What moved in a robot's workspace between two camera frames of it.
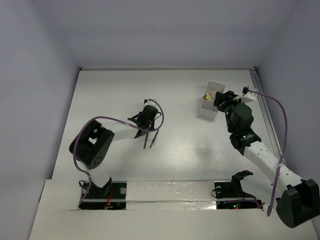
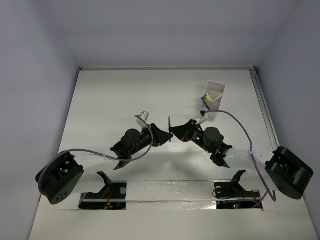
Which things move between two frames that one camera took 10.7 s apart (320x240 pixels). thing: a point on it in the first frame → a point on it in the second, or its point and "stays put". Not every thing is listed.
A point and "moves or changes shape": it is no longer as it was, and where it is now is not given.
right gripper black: (228, 97) → (184, 131)
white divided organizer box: (208, 109) stays put
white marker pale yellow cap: (207, 96) stays put
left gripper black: (149, 127) → (155, 134)
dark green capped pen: (154, 139) moves or changes shape
